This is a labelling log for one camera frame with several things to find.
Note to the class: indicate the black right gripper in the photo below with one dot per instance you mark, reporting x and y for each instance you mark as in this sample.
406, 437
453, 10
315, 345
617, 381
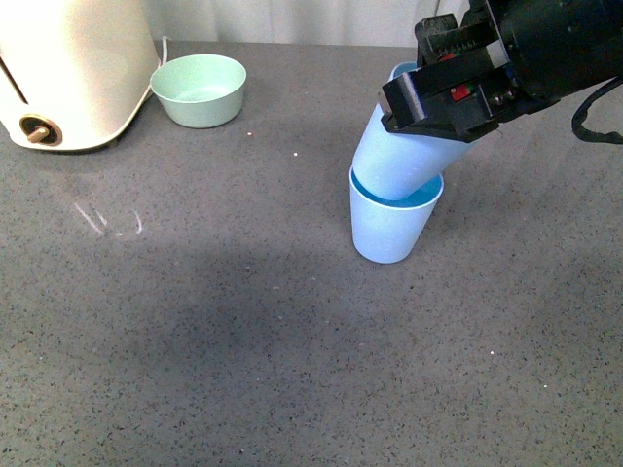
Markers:
530, 55

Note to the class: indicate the blue plastic cup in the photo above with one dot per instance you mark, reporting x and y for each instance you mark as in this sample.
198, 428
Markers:
393, 165
385, 231

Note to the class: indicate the mint green bowl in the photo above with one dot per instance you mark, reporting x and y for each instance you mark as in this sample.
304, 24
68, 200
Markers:
200, 90

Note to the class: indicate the white two-slot toaster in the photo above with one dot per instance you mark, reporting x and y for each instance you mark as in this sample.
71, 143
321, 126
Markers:
73, 73

